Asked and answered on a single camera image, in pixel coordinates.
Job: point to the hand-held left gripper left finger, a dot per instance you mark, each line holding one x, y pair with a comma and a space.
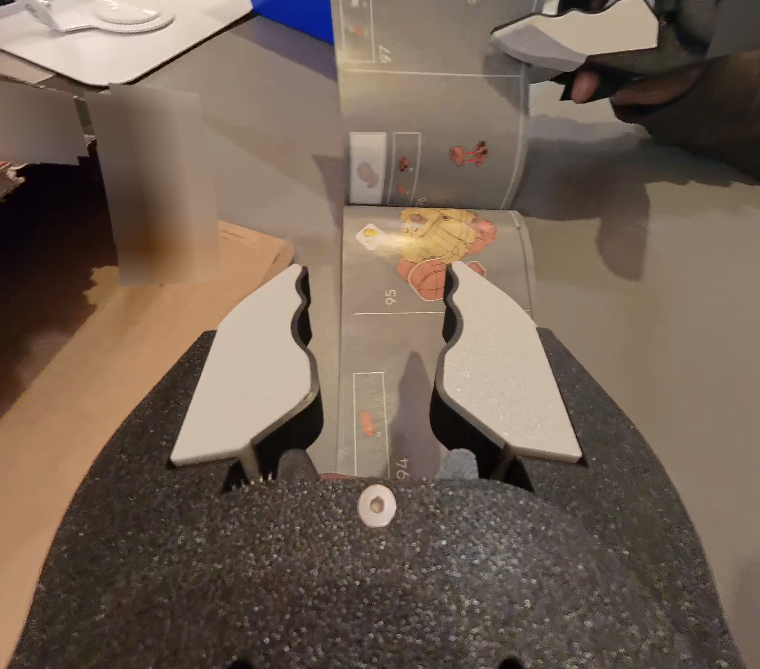
249, 384

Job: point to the brown cardboard box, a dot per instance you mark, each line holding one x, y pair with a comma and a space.
89, 360

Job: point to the grey instruction booklet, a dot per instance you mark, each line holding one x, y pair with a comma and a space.
427, 105

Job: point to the grey desk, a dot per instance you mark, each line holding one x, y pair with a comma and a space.
653, 325

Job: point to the person's right hand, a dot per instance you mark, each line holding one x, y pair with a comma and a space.
665, 87

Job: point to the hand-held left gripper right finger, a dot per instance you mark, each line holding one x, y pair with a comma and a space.
504, 384

